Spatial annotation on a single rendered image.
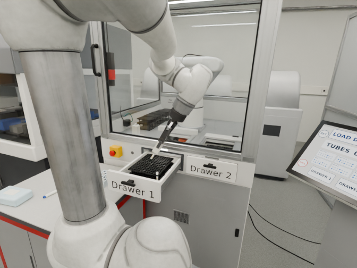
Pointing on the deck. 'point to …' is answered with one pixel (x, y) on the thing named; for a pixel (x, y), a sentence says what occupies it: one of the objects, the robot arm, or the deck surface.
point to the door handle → (94, 59)
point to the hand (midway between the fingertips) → (158, 147)
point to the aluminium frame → (261, 45)
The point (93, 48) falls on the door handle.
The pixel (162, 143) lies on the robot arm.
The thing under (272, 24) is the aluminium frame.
